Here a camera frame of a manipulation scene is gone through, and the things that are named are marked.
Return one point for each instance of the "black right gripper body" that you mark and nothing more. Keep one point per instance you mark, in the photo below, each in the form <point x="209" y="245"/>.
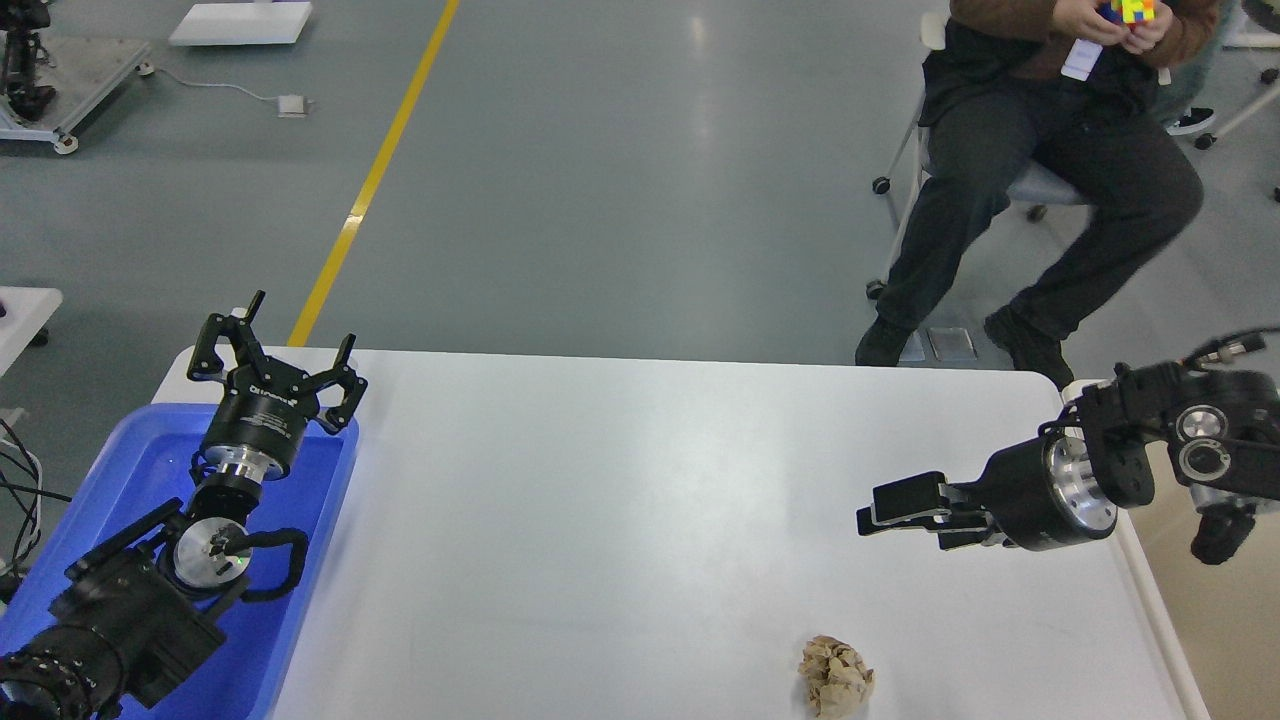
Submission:
<point x="1042" y="495"/>

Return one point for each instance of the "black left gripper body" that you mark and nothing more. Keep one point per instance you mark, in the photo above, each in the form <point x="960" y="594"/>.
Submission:
<point x="259" y="419"/>

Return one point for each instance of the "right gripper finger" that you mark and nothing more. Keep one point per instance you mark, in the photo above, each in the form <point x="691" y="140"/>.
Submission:
<point x="925" y="501"/>
<point x="954" y="538"/>

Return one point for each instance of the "brown paper ball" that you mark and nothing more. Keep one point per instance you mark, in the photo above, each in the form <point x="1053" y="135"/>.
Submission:
<point x="837" y="680"/>

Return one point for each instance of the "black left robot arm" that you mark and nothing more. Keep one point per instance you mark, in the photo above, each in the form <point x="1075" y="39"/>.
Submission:
<point x="175" y="584"/>

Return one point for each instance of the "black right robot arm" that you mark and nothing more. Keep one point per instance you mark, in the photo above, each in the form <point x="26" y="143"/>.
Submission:
<point x="1219" y="425"/>

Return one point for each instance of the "metal floor plate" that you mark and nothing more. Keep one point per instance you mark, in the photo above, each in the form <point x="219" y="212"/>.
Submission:
<point x="952" y="345"/>

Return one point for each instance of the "white side table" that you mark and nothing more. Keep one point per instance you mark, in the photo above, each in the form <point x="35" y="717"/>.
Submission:
<point x="27" y="310"/>

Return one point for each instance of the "beige plastic bin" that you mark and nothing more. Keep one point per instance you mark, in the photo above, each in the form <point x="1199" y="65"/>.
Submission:
<point x="1218" y="626"/>

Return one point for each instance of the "white floor power box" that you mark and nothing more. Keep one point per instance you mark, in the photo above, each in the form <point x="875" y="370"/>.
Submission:
<point x="291" y="106"/>

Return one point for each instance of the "metal wheeled platform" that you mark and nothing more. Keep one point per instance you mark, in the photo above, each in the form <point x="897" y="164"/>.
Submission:
<point x="51" y="84"/>

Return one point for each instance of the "white flat board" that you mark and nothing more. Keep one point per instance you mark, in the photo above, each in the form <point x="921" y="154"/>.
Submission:
<point x="242" y="24"/>

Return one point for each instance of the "seated person in black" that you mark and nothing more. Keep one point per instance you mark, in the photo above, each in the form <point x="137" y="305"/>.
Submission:
<point x="1057" y="84"/>

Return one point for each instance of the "colourful puzzle cube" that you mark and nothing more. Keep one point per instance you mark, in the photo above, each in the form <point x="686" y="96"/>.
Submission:
<point x="1131" y="13"/>

